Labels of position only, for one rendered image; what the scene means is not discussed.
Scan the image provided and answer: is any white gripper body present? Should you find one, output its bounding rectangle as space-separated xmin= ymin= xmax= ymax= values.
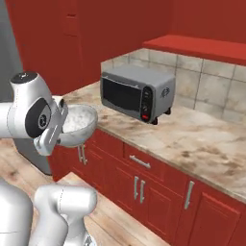
xmin=33 ymin=101 xmax=69 ymax=158

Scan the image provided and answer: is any red cabinet door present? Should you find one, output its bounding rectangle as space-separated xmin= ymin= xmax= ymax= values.
xmin=136 ymin=178 xmax=188 ymax=245
xmin=47 ymin=144 xmax=85 ymax=183
xmin=175 ymin=183 xmax=246 ymax=246
xmin=80 ymin=147 xmax=139 ymax=212

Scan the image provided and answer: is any white speckled bowl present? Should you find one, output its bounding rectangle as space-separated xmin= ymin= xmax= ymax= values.
xmin=57 ymin=104 xmax=99 ymax=149

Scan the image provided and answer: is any red tall cabinet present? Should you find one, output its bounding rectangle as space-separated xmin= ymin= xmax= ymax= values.
xmin=5 ymin=0 xmax=175 ymax=96

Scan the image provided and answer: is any red narrow drawer front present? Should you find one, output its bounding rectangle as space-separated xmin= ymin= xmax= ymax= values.
xmin=86 ymin=129 xmax=125 ymax=160

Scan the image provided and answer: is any grey toaster oven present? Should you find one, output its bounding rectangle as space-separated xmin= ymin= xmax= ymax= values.
xmin=99 ymin=64 xmax=177 ymax=126

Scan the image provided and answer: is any grey fridge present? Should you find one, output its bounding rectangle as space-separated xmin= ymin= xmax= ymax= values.
xmin=0 ymin=0 xmax=53 ymax=176

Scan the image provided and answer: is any silver door handle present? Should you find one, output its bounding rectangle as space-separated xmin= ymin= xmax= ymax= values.
xmin=77 ymin=145 xmax=84 ymax=163
xmin=81 ymin=143 xmax=88 ymax=166
xmin=184 ymin=180 xmax=196 ymax=211
xmin=138 ymin=179 xmax=146 ymax=205
xmin=133 ymin=175 xmax=140 ymax=201

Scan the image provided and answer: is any silver drawer handle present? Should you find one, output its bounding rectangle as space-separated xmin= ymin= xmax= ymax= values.
xmin=129 ymin=154 xmax=152 ymax=170

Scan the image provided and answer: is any red wall cabinet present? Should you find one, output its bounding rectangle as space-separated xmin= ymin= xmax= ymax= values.
xmin=141 ymin=34 xmax=246 ymax=67

